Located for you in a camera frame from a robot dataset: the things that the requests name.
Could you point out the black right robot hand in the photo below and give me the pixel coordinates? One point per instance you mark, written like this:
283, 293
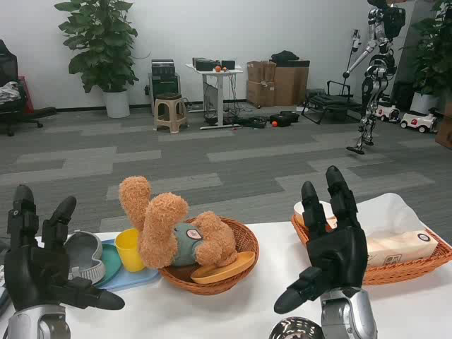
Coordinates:
339, 257

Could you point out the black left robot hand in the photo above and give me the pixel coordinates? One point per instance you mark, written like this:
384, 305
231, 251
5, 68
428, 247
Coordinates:
33, 272

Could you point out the shiny metal bowl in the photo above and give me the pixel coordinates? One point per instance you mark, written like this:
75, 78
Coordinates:
295, 330

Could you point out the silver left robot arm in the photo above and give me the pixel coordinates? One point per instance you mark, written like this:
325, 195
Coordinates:
31, 323

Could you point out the grey silicone bowl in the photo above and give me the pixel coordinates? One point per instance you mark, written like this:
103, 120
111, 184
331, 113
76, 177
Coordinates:
83, 250

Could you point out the white and yellow bowl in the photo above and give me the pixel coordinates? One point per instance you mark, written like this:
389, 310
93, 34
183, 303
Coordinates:
297, 210

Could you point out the tissue box with white tissue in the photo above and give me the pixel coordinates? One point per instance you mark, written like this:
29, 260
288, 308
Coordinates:
392, 240

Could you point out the rectangular wicker basket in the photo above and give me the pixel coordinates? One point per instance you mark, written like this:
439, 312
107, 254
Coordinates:
406, 270

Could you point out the green plastic plate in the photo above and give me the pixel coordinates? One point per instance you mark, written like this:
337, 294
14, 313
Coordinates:
111, 261

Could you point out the round wicker basket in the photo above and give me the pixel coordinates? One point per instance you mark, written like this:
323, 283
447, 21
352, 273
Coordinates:
243, 240

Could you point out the yellow plastic cup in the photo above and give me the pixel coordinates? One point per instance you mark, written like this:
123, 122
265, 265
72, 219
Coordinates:
129, 252

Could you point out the light blue plastic tray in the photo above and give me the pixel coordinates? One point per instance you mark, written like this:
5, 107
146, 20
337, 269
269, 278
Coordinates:
136, 279

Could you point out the orange plastic plate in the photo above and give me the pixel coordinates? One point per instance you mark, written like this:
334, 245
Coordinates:
226, 268

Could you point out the brown teddy bear plush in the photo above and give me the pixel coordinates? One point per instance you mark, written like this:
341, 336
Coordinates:
162, 229

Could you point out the black case on floor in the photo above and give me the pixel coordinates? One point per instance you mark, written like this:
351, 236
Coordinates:
284, 118

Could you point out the white toy car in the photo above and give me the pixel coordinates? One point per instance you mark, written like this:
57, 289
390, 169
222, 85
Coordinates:
386, 113
418, 121

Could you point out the black folding cot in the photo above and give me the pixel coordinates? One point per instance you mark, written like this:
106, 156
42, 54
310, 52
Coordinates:
328, 104

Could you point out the brown cardboard box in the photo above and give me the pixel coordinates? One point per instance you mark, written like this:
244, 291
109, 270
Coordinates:
445, 134

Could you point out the white plant pot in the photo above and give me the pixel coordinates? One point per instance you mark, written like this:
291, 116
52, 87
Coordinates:
116, 104
423, 103

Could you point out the large cardboard box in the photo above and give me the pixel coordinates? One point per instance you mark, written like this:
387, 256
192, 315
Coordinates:
291, 86

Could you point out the white clothes pile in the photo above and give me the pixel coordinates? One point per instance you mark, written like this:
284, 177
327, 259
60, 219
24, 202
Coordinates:
8, 92

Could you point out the small cardboard box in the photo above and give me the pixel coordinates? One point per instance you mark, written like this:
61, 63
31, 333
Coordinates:
259, 71
259, 93

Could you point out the silver humanoid robot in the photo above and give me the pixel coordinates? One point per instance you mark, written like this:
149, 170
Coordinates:
379, 70

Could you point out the black office chair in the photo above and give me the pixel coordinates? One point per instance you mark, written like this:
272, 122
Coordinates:
8, 70

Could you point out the black bag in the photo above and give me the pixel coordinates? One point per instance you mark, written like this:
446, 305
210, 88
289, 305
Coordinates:
284, 56

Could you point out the beige plastic stool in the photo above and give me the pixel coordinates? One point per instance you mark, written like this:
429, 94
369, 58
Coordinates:
170, 113

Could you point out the white standing desk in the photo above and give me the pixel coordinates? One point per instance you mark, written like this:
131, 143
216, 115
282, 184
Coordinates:
219, 83

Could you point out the large green potted plant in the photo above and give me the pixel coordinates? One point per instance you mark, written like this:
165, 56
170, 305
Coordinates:
432, 53
99, 42

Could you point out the black equipment case stack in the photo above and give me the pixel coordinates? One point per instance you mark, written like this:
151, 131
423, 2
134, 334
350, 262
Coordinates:
164, 83

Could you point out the black device box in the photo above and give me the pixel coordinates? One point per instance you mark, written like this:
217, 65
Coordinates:
206, 64

